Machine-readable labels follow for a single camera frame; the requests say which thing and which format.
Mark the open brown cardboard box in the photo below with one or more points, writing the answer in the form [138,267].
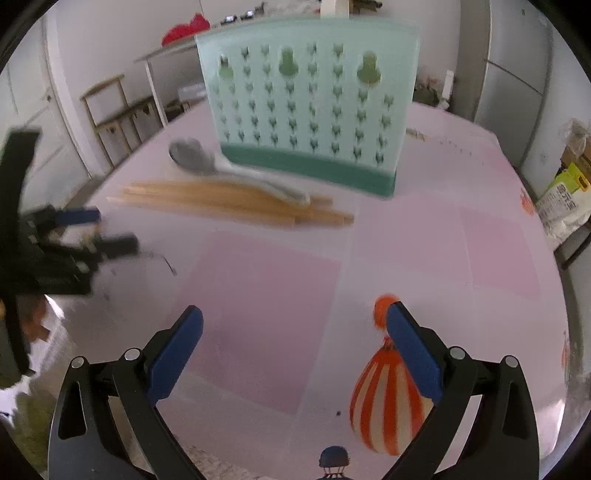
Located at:
[367,5]

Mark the teal plastic utensil holder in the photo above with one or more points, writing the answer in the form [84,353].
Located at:
[304,60]

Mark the dark green bag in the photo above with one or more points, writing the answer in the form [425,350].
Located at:
[425,92]

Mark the person's left hand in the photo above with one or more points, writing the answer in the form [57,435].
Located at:
[34,321]

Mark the white wooden-top table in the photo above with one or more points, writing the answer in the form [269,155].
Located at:
[171,51]

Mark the white door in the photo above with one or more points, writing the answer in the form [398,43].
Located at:
[32,115]

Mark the pink printed tablecloth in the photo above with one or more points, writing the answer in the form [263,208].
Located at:
[277,300]

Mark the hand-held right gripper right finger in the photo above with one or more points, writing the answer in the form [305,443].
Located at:
[413,350]

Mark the pile of wooden chopsticks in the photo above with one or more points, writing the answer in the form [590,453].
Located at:
[207,198]

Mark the cardboard box with plastic wrap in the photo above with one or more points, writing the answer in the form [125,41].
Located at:
[579,147]

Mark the wooden chair with dark seat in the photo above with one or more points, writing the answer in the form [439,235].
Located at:
[102,87]

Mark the red plastic bag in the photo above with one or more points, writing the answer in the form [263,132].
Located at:
[184,30]

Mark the white and yellow rice bag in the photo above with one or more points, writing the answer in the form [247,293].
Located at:
[561,203]

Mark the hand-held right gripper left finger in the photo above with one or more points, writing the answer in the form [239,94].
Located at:
[178,350]

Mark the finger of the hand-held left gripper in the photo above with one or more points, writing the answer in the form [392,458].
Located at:
[81,216]
[115,244]

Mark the grey spoon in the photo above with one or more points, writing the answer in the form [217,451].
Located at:
[189,154]

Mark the narrow white box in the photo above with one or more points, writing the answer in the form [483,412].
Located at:
[448,85]

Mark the grey refrigerator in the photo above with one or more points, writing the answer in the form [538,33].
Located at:
[512,92]

